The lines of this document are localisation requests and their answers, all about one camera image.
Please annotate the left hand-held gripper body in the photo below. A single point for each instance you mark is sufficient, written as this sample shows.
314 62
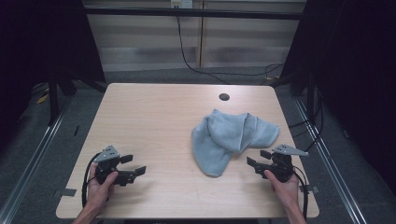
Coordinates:
107 163

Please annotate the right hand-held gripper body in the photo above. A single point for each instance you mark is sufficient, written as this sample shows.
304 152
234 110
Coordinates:
281 166

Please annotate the blue-grey towel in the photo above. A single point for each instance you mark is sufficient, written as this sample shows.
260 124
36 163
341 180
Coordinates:
218 140

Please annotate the person's right hand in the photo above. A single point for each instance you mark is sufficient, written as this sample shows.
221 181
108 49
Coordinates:
286 193

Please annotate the person's left hand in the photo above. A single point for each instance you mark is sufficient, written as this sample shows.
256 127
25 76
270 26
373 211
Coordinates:
99 193

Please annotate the grey tape strip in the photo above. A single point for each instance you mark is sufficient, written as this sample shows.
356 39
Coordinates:
311 188
68 192

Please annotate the dark round table grommet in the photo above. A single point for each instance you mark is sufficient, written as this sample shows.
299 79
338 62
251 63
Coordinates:
224 96

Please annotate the black metal stand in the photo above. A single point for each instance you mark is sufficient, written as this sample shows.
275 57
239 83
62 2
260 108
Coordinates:
53 99

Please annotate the yellow object on floor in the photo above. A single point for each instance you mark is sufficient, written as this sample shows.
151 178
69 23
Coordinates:
42 99

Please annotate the dark curtain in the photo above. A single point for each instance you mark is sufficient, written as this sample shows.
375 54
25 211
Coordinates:
358 77
37 40

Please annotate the black horizontal bar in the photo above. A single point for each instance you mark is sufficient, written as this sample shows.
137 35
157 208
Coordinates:
193 13

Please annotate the aluminium floor rail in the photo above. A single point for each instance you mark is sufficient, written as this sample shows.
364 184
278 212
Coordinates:
31 165
330 168

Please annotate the white wall socket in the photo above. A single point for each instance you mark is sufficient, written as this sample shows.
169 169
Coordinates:
182 3

